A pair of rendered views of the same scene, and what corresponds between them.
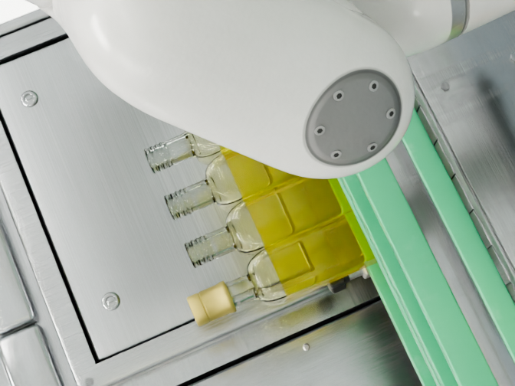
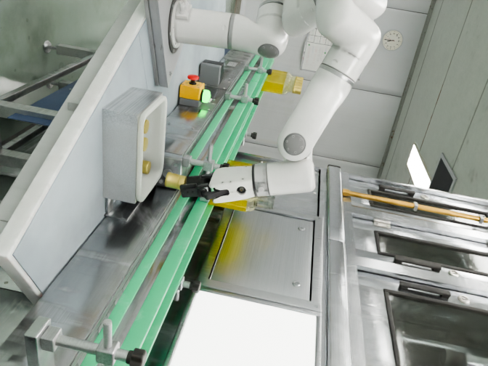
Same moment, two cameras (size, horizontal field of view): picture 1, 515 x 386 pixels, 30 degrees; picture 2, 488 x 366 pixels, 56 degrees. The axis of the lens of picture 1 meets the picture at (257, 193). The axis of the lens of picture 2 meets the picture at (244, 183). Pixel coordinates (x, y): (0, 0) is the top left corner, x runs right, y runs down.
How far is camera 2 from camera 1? 156 cm
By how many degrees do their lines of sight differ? 75
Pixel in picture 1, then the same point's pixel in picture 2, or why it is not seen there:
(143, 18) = not seen: outside the picture
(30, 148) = (305, 271)
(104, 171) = (282, 253)
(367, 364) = not seen: hidden behind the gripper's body
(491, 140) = (193, 120)
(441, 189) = (212, 126)
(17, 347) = (338, 236)
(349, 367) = not seen: hidden behind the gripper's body
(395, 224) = (229, 128)
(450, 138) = (202, 124)
